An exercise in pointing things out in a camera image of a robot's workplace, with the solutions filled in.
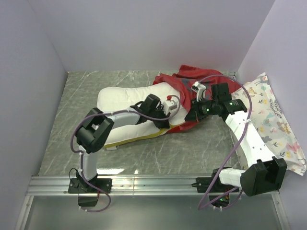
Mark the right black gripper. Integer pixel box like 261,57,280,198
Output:
185,96,219,123

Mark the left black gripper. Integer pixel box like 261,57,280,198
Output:
148,105,171,129

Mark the red pillowcase grey print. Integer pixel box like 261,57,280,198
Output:
153,65,240,133

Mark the white pillow yellow edge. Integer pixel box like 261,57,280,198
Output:
97,82,179,150

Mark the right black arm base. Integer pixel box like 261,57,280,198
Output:
191,177,234,208

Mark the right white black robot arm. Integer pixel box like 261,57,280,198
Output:
185,82,287,196

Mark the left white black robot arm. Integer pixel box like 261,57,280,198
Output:
70,94,179,193

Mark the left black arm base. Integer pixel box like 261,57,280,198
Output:
68,168,112,213

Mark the floral patterned white pillow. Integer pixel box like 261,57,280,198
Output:
244,73,307,176

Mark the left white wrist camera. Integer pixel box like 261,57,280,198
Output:
163,95,178,115

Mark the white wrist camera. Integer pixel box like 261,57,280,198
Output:
191,81,207,102
163,95,178,115

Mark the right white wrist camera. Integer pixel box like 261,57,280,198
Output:
191,81,207,102

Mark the aluminium mounting rail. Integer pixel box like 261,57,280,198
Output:
16,174,290,230

